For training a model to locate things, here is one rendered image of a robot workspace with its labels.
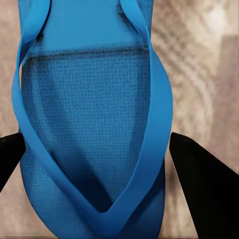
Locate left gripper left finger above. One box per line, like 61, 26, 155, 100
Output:
0, 132, 26, 192

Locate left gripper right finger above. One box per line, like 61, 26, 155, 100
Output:
169, 132, 239, 239

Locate sandal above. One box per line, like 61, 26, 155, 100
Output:
11, 0, 173, 239

